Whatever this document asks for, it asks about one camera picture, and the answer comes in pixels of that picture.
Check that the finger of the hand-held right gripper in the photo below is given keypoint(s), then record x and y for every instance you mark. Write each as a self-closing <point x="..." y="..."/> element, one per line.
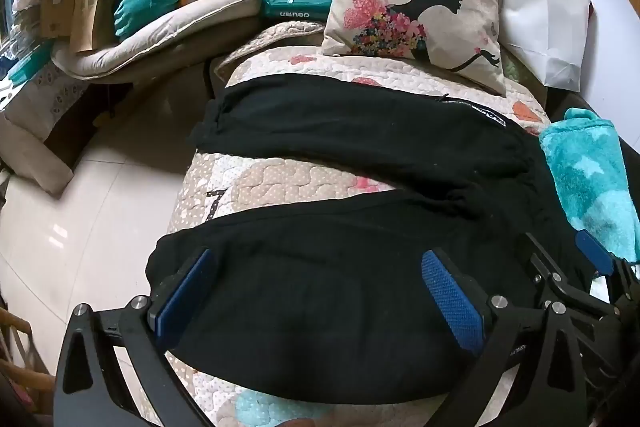
<point x="592" y="252"/>
<point x="550" y="279"/>

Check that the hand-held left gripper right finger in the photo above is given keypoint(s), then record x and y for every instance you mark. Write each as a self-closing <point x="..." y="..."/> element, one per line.
<point x="450" y="302"/>

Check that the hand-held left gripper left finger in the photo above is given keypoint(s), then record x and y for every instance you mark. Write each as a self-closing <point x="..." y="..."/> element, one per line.
<point x="186" y="297"/>

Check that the black pants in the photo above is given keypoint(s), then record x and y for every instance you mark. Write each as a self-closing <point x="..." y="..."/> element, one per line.
<point x="350" y="282"/>

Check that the teal star towel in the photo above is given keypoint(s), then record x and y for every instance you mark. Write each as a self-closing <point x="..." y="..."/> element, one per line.
<point x="590" y="177"/>

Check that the quilted patterned blanket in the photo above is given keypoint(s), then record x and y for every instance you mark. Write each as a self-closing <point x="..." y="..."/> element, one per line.
<point x="300" y="177"/>

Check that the wooden chair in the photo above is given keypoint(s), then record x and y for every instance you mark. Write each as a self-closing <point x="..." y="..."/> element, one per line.
<point x="20" y="337"/>

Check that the beige floor cushion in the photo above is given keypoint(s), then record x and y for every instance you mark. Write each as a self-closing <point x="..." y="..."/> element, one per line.
<point x="35" y="157"/>

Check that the beige padded seat cushion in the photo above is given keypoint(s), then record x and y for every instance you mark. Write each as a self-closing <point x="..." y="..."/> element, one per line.
<point x="200" y="17"/>

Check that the teal cloth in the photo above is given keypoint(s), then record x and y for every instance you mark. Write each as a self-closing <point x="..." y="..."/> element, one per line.
<point x="145" y="4"/>

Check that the floral printed cushion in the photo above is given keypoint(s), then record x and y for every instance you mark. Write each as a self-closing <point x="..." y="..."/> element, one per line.
<point x="415" y="7"/>

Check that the green tissue pack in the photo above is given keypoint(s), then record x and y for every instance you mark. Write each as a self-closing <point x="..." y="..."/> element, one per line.
<point x="295" y="2"/>

